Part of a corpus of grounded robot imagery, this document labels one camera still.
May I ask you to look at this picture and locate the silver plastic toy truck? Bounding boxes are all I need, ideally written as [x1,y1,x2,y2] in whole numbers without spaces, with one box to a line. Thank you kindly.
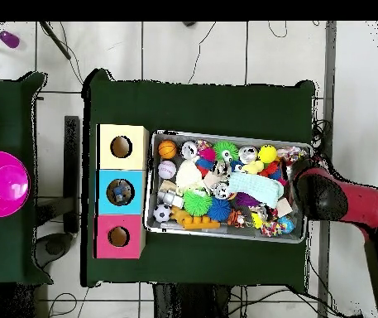
[157,190,185,209]

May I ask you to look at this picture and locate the light blue cloth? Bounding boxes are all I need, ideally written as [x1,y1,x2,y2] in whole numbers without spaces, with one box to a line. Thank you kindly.
[227,171,285,209]

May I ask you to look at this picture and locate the multicolour knotted rope toy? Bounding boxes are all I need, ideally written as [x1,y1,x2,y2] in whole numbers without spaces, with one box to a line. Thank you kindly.
[275,146,309,163]

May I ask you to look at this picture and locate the shallow metal mesh bin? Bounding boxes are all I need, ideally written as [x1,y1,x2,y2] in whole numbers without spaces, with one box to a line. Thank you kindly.
[143,130,313,244]

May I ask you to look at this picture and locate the wooden box with three holes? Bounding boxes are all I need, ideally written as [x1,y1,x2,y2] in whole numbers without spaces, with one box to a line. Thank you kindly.
[95,123,151,260]

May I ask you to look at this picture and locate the white toy baseball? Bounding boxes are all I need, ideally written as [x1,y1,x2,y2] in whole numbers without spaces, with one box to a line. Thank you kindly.
[157,160,177,180]

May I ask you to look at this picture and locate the large green fuzzy eyed ball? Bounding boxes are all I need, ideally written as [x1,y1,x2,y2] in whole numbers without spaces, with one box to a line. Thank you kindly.
[183,189,214,219]

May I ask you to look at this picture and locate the orange toy basketball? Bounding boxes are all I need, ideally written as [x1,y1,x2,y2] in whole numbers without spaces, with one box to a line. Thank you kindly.
[157,140,179,160]

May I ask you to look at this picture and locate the small green fuzzy eyed ball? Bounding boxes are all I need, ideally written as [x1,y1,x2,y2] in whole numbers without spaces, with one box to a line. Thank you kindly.
[213,140,240,163]

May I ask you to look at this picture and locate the black and white soccer ball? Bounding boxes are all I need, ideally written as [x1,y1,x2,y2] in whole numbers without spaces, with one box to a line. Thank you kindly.
[153,203,172,224]

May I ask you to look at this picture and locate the purple spiky ball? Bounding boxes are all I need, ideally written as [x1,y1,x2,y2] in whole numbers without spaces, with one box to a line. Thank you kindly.
[235,191,262,208]

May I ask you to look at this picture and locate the dark green tablecloth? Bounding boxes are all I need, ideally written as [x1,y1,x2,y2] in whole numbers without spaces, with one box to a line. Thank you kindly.
[0,71,54,287]
[80,68,316,287]

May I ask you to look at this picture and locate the yellow smiley ball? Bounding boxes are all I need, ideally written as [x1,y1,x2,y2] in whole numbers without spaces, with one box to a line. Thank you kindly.
[257,144,278,164]

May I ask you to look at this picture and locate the pink plastic object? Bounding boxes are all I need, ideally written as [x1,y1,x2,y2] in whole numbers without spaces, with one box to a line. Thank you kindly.
[0,150,31,218]

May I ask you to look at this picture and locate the black rod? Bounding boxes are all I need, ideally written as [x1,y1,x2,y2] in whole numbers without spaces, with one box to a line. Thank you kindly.
[39,21,73,60]

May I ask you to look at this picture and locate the purple bottle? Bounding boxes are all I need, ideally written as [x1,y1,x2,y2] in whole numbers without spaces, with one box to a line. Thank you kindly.
[0,30,21,50]

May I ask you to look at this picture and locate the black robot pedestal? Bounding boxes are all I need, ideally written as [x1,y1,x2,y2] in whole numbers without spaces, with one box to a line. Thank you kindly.
[151,282,232,318]

